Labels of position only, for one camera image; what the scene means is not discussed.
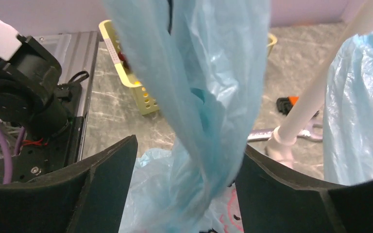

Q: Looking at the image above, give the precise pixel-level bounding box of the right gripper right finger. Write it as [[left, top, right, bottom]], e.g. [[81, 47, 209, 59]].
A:
[[235, 146, 373, 233]]

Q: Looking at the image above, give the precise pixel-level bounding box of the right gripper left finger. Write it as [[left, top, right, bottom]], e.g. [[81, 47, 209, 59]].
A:
[[0, 135, 138, 233]]

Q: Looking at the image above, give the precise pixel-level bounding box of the light blue plastic bag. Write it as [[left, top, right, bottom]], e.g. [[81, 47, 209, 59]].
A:
[[104, 0, 373, 233]]

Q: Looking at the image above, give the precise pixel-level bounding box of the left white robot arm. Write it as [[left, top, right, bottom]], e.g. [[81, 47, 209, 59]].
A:
[[0, 20, 73, 139]]

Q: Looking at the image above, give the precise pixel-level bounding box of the silver wrench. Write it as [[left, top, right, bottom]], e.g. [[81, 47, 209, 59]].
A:
[[247, 123, 323, 142]]

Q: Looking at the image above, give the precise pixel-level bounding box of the small orange black object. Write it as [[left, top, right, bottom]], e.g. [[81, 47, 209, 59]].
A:
[[276, 96, 320, 117]]

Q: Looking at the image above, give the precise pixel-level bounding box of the pale green fruit basket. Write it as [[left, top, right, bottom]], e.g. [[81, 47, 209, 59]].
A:
[[98, 19, 278, 117]]

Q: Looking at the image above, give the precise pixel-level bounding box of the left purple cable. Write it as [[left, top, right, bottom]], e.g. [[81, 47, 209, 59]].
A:
[[0, 98, 26, 184]]

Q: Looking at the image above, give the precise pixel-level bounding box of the aluminium extrusion frame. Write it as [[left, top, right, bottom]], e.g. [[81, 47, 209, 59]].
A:
[[35, 31, 100, 117]]

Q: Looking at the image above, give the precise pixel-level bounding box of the white PVC pipe frame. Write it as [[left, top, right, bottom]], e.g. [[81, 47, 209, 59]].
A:
[[266, 0, 373, 168]]

